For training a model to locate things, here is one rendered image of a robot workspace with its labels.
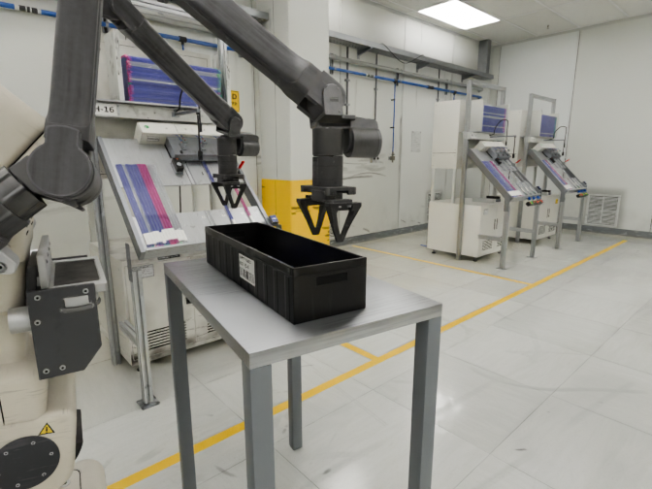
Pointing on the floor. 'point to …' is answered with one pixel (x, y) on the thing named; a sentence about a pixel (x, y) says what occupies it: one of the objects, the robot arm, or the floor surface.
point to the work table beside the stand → (371, 323)
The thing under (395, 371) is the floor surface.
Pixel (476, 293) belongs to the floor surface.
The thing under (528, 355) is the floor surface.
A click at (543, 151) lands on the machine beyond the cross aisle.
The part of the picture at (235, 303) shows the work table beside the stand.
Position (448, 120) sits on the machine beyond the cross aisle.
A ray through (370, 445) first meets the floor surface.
